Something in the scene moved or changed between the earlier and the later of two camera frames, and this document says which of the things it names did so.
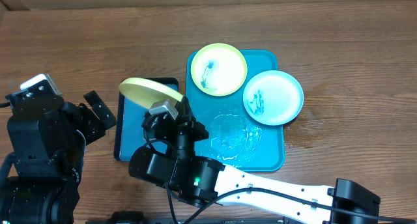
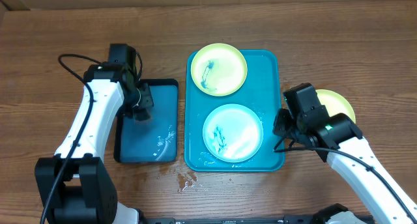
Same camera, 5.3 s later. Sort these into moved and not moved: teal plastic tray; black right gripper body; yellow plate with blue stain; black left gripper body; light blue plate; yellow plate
Moved: black right gripper body; light blue plate; yellow plate; black left gripper body
Not moved: teal plastic tray; yellow plate with blue stain
